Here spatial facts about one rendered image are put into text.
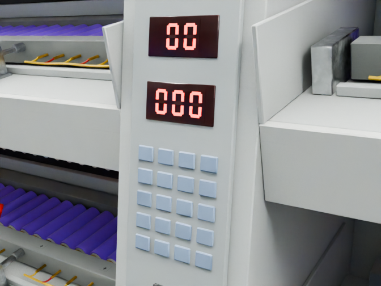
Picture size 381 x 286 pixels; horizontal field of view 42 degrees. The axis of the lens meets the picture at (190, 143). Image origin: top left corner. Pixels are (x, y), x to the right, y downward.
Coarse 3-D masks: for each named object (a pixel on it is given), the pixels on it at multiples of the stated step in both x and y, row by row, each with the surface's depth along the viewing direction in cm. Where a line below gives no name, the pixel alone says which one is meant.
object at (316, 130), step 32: (320, 0) 30; (352, 0) 35; (256, 32) 24; (288, 32) 27; (320, 32) 30; (352, 32) 30; (256, 64) 24; (288, 64) 27; (320, 64) 28; (352, 64) 29; (288, 96) 28; (320, 96) 28; (352, 96) 28; (288, 128) 25; (320, 128) 24; (352, 128) 24; (288, 160) 25; (320, 160) 24; (352, 160) 23; (288, 192) 26; (320, 192) 25; (352, 192) 24
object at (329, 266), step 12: (336, 240) 38; (324, 252) 37; (336, 252) 39; (324, 264) 37; (336, 264) 39; (312, 276) 35; (324, 276) 37; (336, 276) 40; (348, 276) 42; (372, 276) 38
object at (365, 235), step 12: (108, 192) 60; (360, 228) 43; (372, 228) 42; (360, 240) 43; (372, 240) 43; (360, 252) 43; (372, 252) 43; (360, 264) 43; (372, 264) 43; (360, 276) 43
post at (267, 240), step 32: (128, 0) 30; (256, 0) 25; (288, 0) 27; (128, 32) 30; (128, 64) 30; (128, 96) 30; (256, 96) 25; (128, 128) 30; (256, 128) 26; (128, 160) 31; (256, 160) 26; (128, 192) 31; (256, 192) 26; (256, 224) 27; (288, 224) 31; (320, 224) 36; (352, 224) 43; (256, 256) 27; (288, 256) 31; (320, 256) 37
